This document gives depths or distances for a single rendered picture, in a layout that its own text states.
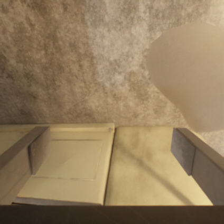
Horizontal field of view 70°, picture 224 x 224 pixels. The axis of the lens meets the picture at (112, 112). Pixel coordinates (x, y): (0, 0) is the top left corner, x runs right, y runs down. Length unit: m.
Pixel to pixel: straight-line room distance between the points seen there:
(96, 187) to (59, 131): 0.60
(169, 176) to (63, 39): 0.97
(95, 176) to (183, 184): 0.49
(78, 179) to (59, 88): 0.60
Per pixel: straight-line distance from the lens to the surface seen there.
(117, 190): 0.97
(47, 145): 0.16
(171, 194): 0.97
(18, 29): 1.13
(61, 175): 1.10
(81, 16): 0.96
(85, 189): 1.01
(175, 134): 0.16
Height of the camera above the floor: 0.91
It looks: 50 degrees down
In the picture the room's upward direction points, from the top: 169 degrees counter-clockwise
